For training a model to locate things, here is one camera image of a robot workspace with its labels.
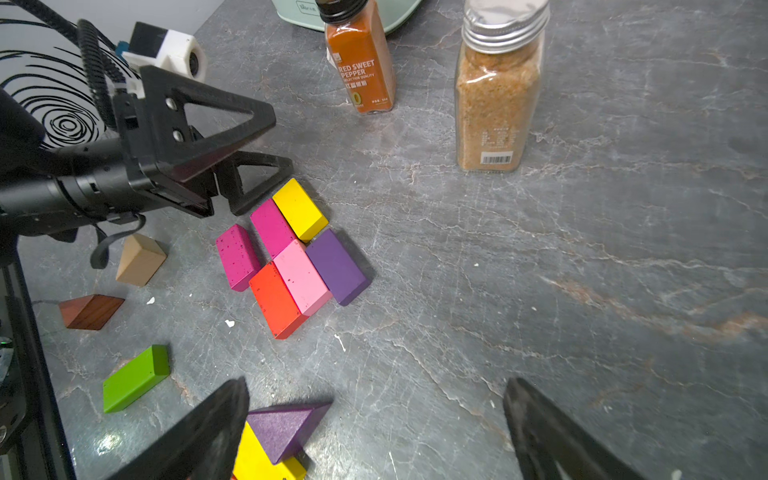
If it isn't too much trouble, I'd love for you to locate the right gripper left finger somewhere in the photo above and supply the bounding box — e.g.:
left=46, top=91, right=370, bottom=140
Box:
left=111, top=377, right=250, bottom=479

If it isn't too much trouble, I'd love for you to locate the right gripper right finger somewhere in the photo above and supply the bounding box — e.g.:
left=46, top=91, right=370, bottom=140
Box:
left=503, top=378, right=641, bottom=479

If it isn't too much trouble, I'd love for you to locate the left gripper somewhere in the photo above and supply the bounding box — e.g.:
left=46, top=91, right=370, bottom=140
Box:
left=56, top=66, right=294, bottom=219

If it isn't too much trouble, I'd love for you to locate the magenta speckled block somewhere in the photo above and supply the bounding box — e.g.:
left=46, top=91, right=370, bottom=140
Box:
left=216, top=224, right=262, bottom=292

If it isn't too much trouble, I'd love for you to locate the tan triangle block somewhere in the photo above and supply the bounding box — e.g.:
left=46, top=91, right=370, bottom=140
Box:
left=116, top=234, right=167, bottom=287

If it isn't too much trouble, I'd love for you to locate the red block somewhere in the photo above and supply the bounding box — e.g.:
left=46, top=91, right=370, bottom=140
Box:
left=249, top=262, right=308, bottom=340

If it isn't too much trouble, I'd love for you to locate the light pink block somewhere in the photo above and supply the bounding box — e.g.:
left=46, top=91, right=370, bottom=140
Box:
left=273, top=240, right=332, bottom=317

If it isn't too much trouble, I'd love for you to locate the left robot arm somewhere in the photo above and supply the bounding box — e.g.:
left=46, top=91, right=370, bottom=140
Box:
left=1, top=1, right=293, bottom=266

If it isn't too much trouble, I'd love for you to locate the yellow block centre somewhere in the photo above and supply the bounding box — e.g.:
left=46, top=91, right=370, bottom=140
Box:
left=233, top=423, right=306, bottom=480

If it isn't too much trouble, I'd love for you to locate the purple triangle block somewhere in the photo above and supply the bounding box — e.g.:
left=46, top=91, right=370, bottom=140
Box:
left=246, top=402, right=332, bottom=465

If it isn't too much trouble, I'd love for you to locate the magenta block beside yellow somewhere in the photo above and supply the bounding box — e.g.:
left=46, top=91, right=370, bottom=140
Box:
left=250, top=199, right=297, bottom=259

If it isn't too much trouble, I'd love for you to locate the green block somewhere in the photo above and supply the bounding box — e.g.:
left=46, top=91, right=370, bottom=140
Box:
left=103, top=344, right=170, bottom=413

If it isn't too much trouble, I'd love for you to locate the yellow block near magenta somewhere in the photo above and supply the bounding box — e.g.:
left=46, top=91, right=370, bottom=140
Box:
left=273, top=178, right=328, bottom=243

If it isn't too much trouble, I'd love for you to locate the brown triangle block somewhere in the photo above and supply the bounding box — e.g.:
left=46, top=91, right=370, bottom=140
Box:
left=58, top=294, right=124, bottom=330

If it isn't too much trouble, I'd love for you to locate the mint green toaster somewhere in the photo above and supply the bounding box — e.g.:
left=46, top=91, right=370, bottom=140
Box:
left=272, top=0, right=422, bottom=34

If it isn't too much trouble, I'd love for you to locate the red pepper spice jar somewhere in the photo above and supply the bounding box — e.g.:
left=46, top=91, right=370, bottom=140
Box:
left=316, top=0, right=396, bottom=114

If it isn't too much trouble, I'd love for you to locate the brown spice jar silver lid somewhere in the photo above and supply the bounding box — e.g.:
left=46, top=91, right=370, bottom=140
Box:
left=455, top=0, right=550, bottom=171

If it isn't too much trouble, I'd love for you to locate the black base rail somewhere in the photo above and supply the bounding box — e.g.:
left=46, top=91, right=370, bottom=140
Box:
left=1, top=252, right=76, bottom=479

